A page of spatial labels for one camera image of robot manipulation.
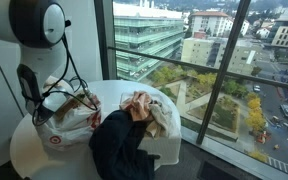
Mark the navy blue garment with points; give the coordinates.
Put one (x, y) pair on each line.
(117, 146)

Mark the white red-bullseye plastic bag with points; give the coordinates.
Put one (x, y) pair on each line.
(74, 130)

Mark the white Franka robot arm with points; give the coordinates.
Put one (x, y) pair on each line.
(37, 60)

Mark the white plastic storage box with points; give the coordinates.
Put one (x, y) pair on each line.
(170, 146)

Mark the green glass office building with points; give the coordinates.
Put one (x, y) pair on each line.
(144, 36)

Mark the beige concrete building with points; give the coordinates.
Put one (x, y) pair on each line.
(200, 51)

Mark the white red-roofed building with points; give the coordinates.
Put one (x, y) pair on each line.
(209, 22)

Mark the grey window sill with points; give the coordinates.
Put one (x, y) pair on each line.
(224, 150)

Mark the white parked car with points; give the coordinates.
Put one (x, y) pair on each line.
(257, 88)

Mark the dark floor vent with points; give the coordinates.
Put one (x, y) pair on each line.
(227, 171)

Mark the dark horizontal window rail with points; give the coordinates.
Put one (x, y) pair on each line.
(190, 66)

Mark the dark window corner post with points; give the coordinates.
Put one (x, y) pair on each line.
(104, 36)

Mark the dark window mullion post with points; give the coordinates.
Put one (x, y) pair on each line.
(222, 70)

